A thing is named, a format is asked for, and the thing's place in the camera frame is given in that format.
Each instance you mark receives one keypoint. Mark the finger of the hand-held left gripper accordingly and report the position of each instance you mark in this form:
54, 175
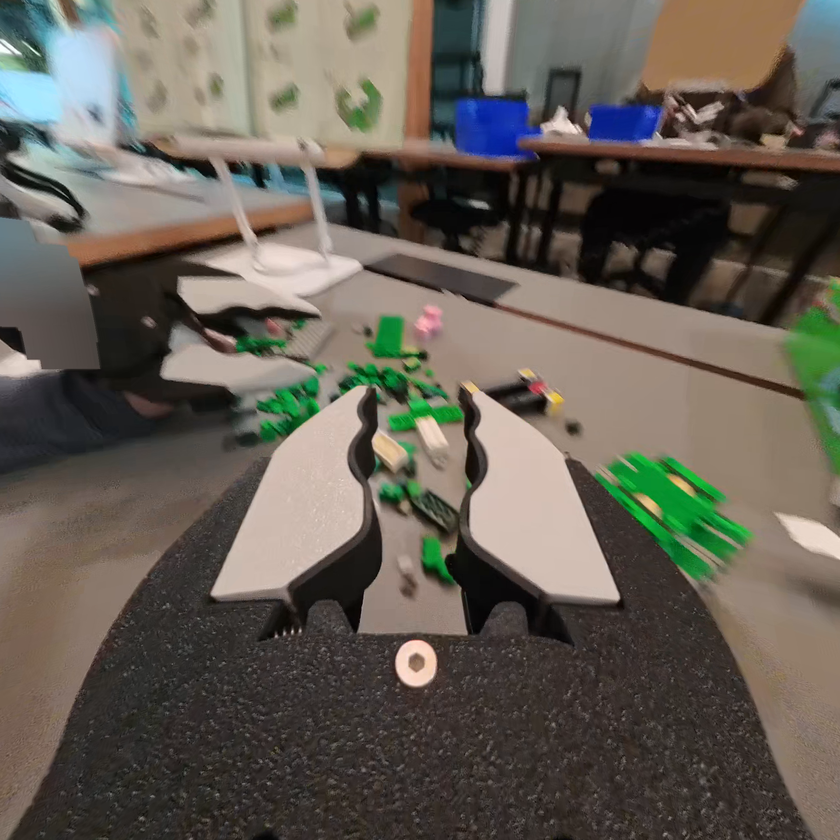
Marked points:
243, 295
229, 369

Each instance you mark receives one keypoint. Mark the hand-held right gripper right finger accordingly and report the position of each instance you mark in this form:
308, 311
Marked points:
525, 525

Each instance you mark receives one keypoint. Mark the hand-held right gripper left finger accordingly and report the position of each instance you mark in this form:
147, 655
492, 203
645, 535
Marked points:
308, 512

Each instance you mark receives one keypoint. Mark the green striped brick model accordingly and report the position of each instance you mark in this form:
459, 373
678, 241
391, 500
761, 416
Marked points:
663, 505

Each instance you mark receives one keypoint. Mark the person's left forearm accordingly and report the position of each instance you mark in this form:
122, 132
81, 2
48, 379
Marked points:
52, 413

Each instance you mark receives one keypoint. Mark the grey desk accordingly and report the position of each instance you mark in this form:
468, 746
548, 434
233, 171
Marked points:
623, 374

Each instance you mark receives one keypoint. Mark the black desk flap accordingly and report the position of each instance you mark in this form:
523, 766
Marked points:
446, 279

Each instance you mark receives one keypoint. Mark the white book stand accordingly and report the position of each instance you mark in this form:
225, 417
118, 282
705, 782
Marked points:
289, 266

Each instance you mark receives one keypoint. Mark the pile of loose green bricks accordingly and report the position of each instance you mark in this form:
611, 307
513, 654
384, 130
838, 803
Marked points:
289, 403

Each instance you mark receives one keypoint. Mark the cream brick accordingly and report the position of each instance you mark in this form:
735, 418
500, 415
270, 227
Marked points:
388, 451

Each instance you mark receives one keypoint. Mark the wood edged grey table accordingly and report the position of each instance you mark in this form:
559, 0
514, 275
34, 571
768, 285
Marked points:
164, 210

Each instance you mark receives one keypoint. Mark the white brick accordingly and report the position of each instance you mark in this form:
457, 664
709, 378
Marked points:
433, 441

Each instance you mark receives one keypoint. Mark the black and yellow brick build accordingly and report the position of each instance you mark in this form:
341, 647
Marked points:
525, 394

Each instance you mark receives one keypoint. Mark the green studded plate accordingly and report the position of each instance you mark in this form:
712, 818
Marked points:
387, 331

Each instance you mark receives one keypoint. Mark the pink toy pig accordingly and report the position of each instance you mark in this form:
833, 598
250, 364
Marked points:
430, 321

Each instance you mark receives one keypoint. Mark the black office chair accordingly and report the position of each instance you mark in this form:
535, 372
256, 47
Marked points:
453, 213

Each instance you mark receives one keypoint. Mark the wooden back table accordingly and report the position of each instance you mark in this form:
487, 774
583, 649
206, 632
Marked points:
446, 159
689, 157

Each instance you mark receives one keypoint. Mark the instruction booklet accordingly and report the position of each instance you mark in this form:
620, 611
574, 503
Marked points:
315, 59

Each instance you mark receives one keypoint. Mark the blue storage bin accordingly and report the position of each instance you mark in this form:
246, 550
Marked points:
489, 128
623, 123

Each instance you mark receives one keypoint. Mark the green toy box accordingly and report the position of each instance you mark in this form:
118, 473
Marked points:
817, 367

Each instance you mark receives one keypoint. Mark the tan rounded board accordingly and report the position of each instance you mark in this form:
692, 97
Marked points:
715, 39

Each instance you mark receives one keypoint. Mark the black picture frame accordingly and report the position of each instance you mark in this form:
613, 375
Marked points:
562, 92

